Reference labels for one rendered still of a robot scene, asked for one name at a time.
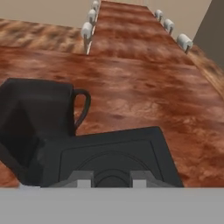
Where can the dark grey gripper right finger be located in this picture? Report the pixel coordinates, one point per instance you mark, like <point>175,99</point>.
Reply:
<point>140,176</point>

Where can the white bar stool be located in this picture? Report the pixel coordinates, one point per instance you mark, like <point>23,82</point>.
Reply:
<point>95,4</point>
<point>92,15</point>
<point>169,25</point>
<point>184,40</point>
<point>158,13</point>
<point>86,30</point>

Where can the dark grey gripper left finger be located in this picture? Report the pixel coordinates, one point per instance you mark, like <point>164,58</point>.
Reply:
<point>81,176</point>

